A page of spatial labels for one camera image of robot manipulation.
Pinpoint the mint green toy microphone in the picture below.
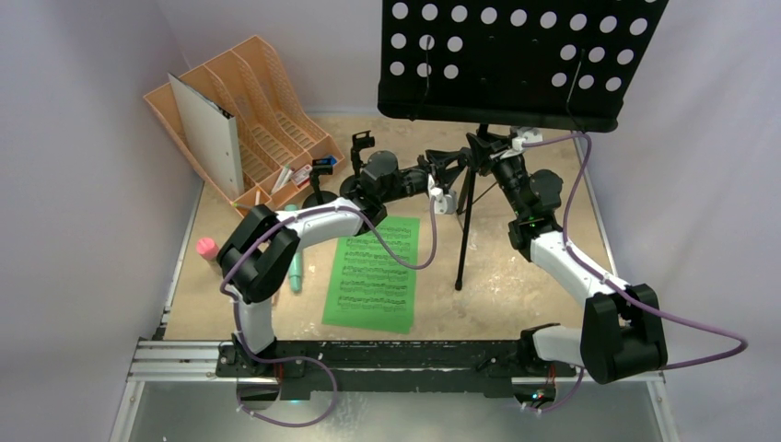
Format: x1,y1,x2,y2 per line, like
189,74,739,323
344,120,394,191
283,204,305,295

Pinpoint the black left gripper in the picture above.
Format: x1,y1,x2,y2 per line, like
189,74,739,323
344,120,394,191
379,151,462,204

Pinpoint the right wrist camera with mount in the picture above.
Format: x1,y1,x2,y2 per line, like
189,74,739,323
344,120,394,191
510,126,543,154

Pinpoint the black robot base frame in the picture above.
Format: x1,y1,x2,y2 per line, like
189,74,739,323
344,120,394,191
216,339,576,401

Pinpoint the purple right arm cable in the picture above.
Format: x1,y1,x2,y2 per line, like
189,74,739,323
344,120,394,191
521,131,750,371

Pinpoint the black mic stand for pink mic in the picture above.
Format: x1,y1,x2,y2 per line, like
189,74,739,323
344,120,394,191
302,158,338,209

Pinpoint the green capped marker middle slot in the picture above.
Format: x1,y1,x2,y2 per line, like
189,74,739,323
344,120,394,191
271,165,290,193

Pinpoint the orange plastic file organizer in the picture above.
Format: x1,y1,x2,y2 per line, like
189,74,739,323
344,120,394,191
144,36,345,211

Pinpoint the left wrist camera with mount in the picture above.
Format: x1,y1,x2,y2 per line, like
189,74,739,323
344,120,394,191
429,187,458,215

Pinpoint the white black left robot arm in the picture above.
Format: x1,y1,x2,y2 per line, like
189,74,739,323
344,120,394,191
217,148,472,377

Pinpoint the black tripod music stand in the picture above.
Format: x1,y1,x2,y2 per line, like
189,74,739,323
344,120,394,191
377,0,670,292

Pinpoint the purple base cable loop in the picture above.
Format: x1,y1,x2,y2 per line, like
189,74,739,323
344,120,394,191
236,356,340,428

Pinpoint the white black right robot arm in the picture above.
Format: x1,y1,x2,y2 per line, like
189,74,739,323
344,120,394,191
467,131,668,384

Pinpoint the black mic stand with green mic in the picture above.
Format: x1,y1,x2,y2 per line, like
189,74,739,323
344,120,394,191
339,130,379,204

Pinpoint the grey binder folder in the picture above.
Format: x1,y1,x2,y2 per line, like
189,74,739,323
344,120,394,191
169,74,245,200

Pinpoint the red white staples box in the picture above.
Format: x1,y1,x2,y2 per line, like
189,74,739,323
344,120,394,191
290,165,312,187

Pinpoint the pink capped bottle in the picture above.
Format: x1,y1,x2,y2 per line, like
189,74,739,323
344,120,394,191
195,237,220,262

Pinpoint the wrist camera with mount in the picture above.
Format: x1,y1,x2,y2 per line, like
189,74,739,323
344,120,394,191
429,187,458,215
510,126,543,154

